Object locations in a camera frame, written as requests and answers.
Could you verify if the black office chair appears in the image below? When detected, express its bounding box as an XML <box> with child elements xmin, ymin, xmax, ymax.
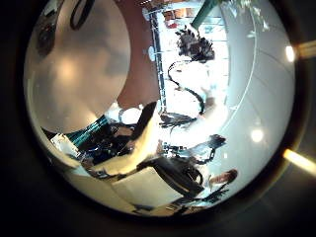
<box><xmin>152</xmin><ymin>157</ymin><xmax>205</xmax><ymax>199</ymax></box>

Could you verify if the green leafy plant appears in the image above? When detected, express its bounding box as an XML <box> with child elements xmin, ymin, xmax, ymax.
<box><xmin>175</xmin><ymin>25</ymin><xmax>216</xmax><ymax>63</ymax></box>

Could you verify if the seated person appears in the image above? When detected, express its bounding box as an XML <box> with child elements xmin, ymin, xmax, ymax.
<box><xmin>206</xmin><ymin>168</ymin><xmax>240</xmax><ymax>193</ymax></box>

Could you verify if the black wavy cable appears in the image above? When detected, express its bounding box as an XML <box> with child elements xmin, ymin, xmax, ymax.
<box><xmin>167</xmin><ymin>60</ymin><xmax>206</xmax><ymax>116</ymax></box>

